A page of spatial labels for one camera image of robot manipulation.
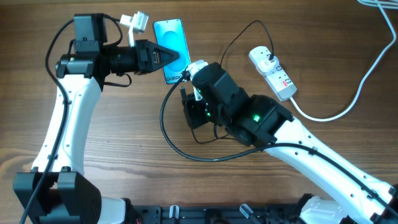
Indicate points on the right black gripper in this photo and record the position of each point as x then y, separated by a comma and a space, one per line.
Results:
196, 119

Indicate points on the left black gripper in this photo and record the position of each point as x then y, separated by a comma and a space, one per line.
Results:
146, 56

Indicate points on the white charger plug adapter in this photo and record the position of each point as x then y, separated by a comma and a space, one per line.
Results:
265, 65

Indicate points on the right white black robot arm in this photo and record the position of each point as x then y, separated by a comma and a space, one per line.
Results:
260, 121

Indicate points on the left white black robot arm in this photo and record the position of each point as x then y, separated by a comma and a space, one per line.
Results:
55, 189

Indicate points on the blue Galaxy smartphone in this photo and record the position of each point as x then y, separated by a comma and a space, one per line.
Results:
170, 34

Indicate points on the white power strip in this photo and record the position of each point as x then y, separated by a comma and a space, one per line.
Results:
279, 82

